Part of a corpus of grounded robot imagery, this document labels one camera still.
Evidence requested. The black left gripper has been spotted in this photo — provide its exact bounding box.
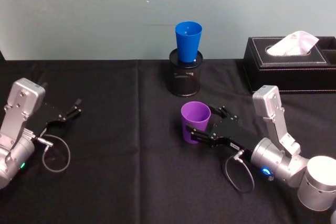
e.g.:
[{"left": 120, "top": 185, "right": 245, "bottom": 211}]
[{"left": 27, "top": 99, "right": 83, "bottom": 134}]

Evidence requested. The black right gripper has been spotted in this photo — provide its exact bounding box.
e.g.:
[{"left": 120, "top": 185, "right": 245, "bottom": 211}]
[{"left": 185, "top": 105, "right": 264, "bottom": 157}]

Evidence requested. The purple plastic cup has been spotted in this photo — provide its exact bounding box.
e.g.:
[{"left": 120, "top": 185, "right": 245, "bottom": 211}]
[{"left": 180, "top": 101, "right": 212, "bottom": 145}]

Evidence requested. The black mesh pen holder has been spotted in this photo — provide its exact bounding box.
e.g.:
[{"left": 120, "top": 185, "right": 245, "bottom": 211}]
[{"left": 169, "top": 48, "right": 204, "bottom": 97}]

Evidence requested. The black tablecloth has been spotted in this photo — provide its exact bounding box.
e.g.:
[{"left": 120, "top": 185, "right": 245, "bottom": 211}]
[{"left": 0, "top": 58, "right": 336, "bottom": 224}]

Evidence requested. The black leather tissue box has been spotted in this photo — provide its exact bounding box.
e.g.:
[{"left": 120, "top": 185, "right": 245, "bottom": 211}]
[{"left": 243, "top": 36, "right": 336, "bottom": 95}]

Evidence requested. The blue plastic cup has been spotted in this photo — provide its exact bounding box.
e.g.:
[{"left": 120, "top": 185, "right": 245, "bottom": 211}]
[{"left": 175, "top": 21, "right": 203, "bottom": 63}]

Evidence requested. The white tissue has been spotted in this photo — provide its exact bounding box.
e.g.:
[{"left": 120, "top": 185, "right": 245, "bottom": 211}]
[{"left": 265, "top": 30, "right": 320, "bottom": 56}]

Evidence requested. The thin right gripper cable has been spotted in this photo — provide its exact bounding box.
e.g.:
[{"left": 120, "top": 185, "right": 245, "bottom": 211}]
[{"left": 223, "top": 150, "right": 255, "bottom": 195}]

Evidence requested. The thin gripper cable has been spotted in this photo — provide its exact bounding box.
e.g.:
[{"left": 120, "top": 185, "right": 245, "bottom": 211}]
[
  {"left": 34, "top": 134, "right": 71, "bottom": 174},
  {"left": 223, "top": 150, "right": 255, "bottom": 195}
]

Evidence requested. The thin left gripper cable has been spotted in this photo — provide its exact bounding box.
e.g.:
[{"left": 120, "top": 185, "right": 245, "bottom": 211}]
[{"left": 34, "top": 134, "right": 71, "bottom": 174}]

